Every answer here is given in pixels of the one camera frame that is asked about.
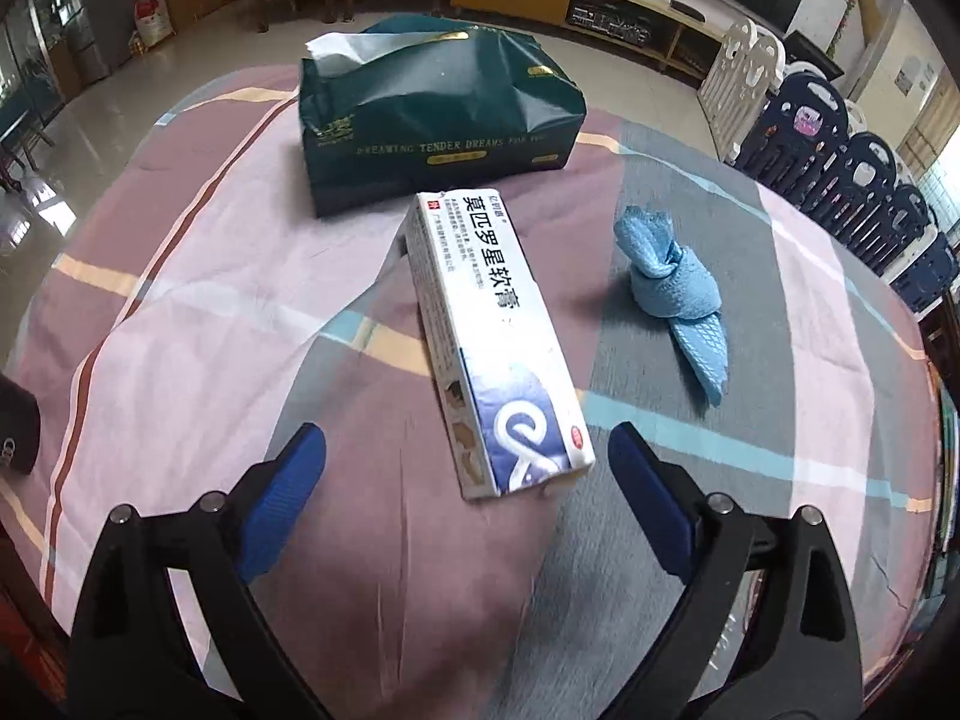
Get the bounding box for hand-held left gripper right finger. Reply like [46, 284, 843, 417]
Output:
[607, 422, 865, 720]

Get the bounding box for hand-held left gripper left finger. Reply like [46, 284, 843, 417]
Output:
[66, 422, 331, 720]

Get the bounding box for white medicine box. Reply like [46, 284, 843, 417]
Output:
[403, 187, 598, 503]

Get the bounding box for plaid tablecloth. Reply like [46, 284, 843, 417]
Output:
[0, 64, 950, 720]

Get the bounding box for knotted blue cloth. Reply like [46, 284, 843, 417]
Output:
[612, 204, 731, 410]

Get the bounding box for black thermos bottle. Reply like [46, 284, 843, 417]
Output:
[0, 375, 43, 477]

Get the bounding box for navy baby fence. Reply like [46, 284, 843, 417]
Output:
[731, 71, 960, 317]

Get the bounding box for white baby fence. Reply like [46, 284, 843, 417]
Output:
[696, 19, 790, 167]

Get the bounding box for dark green tissue pack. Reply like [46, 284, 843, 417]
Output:
[298, 15, 587, 220]

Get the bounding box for black monitor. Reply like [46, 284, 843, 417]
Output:
[784, 30, 845, 80]

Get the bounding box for black stereo receiver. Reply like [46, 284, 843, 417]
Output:
[570, 4, 655, 47]

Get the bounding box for white sack with red print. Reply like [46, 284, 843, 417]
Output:
[135, 0, 178, 50]

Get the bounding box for grey refrigerator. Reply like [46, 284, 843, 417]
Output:
[21, 0, 115, 89]

